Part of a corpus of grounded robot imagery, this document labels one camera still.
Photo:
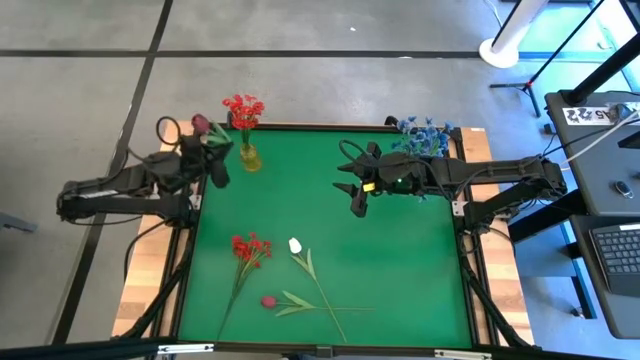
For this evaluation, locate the grey desk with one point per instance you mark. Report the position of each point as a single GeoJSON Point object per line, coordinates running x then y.
{"type": "Point", "coordinates": [590, 165]}

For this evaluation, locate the yellow glass vase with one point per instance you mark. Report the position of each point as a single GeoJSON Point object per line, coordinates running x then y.
{"type": "Point", "coordinates": [250, 159]}

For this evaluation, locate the white tulip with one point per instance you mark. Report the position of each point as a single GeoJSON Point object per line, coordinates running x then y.
{"type": "Point", "coordinates": [295, 245]}

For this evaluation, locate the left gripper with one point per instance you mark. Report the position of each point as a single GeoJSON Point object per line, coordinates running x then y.
{"type": "Point", "coordinates": [197, 157]}

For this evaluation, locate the wooden table board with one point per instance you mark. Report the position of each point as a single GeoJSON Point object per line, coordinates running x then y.
{"type": "Point", "coordinates": [150, 280]}

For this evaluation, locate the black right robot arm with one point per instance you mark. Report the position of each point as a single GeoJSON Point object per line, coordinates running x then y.
{"type": "Point", "coordinates": [500, 170]}

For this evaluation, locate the laptop keyboard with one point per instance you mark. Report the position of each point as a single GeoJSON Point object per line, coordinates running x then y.
{"type": "Point", "coordinates": [620, 250]}

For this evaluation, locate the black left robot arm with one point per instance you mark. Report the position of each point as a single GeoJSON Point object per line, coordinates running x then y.
{"type": "Point", "coordinates": [125, 205]}

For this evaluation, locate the silver metal bracket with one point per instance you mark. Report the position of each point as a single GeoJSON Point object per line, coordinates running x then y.
{"type": "Point", "coordinates": [462, 354]}
{"type": "Point", "coordinates": [185, 348]}

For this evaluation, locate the white stand base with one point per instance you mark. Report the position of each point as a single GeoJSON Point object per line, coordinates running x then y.
{"type": "Point", "coordinates": [497, 52]}

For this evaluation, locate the black tripod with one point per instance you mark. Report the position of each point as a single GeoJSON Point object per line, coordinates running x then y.
{"type": "Point", "coordinates": [528, 86]}

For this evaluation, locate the black pole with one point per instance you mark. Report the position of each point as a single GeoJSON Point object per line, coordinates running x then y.
{"type": "Point", "coordinates": [605, 70]}

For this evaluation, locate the dark red tulip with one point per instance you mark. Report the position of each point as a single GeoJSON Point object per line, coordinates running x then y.
{"type": "Point", "coordinates": [268, 302]}
{"type": "Point", "coordinates": [201, 124]}

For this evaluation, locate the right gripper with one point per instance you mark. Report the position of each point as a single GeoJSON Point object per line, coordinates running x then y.
{"type": "Point", "coordinates": [395, 172]}

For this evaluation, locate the black key fob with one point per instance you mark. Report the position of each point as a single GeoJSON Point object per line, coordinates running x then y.
{"type": "Point", "coordinates": [623, 189]}

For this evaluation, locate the white paper label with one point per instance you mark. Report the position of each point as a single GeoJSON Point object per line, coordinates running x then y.
{"type": "Point", "coordinates": [585, 115]}

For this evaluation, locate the red flower bunch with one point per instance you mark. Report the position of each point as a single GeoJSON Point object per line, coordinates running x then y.
{"type": "Point", "coordinates": [245, 112]}
{"type": "Point", "coordinates": [250, 247]}

